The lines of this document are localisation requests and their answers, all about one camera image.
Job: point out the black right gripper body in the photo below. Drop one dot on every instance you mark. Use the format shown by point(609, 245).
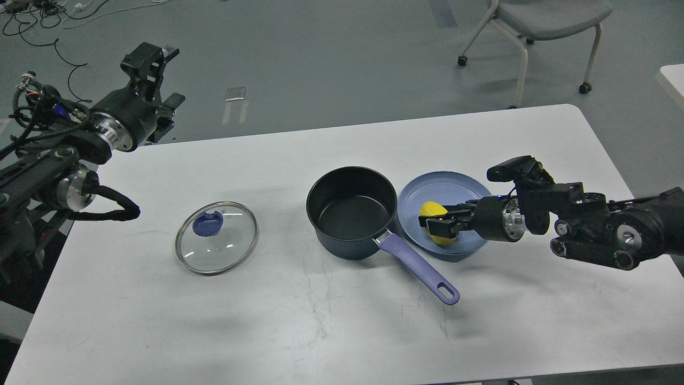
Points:
point(495, 218)

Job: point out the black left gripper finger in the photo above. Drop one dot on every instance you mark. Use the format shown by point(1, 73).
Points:
point(145, 65)
point(165, 114)

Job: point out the yellow potato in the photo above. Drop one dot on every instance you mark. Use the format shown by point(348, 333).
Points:
point(433, 209)

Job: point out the grey office chair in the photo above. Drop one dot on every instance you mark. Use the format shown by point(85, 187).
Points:
point(525, 22)

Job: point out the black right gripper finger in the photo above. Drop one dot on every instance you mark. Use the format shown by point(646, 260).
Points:
point(458, 212)
point(447, 227)

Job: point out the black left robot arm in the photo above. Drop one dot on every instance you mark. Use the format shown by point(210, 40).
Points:
point(50, 182)

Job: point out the glass pot lid purple knob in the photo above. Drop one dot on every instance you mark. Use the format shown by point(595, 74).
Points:
point(216, 238)

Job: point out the dark blue saucepan purple handle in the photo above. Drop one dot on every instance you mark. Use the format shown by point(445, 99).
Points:
point(352, 210)

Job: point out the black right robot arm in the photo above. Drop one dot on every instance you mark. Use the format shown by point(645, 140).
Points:
point(589, 227)

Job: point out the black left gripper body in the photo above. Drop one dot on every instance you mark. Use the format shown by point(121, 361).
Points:
point(126, 118)

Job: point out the white table corner right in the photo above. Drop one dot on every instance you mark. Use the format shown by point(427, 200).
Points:
point(670, 78)

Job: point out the blue plate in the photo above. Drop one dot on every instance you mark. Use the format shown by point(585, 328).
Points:
point(445, 188)

